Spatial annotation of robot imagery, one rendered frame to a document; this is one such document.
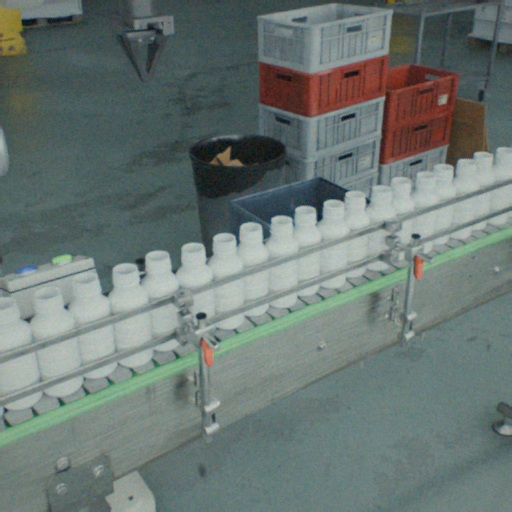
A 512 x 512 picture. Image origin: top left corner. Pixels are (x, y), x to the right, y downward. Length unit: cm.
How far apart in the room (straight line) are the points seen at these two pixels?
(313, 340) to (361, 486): 108
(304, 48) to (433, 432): 189
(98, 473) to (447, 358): 194
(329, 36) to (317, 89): 25
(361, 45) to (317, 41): 34
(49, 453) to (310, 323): 49
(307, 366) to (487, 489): 118
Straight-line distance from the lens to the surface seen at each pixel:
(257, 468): 228
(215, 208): 298
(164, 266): 102
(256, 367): 118
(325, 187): 189
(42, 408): 103
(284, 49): 348
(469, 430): 251
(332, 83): 349
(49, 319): 97
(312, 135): 345
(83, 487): 112
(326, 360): 129
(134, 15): 105
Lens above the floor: 165
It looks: 28 degrees down
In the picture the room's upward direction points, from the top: 1 degrees counter-clockwise
